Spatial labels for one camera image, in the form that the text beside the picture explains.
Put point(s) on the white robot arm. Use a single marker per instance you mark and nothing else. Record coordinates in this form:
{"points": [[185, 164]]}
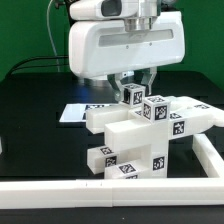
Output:
{"points": [[148, 11]]}

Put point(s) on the white tagged cube front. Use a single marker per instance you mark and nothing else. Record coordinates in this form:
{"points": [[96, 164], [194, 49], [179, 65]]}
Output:
{"points": [[155, 108]]}

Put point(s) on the white L-shaped fence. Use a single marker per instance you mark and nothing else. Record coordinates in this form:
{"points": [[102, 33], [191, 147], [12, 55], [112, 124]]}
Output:
{"points": [[125, 192]]}

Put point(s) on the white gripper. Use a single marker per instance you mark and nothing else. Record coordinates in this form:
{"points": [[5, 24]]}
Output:
{"points": [[98, 48]]}

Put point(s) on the white tagged cube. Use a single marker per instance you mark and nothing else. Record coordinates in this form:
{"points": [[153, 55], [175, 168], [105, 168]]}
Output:
{"points": [[155, 108], [133, 94]]}

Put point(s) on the flat white tagged plate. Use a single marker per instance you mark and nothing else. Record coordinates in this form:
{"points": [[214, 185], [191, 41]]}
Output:
{"points": [[76, 112]]}

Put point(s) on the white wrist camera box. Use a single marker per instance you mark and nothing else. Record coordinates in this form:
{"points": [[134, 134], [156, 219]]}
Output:
{"points": [[102, 9]]}

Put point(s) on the white chair backrest part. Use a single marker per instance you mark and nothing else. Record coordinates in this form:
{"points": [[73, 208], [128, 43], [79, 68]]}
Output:
{"points": [[187, 117]]}

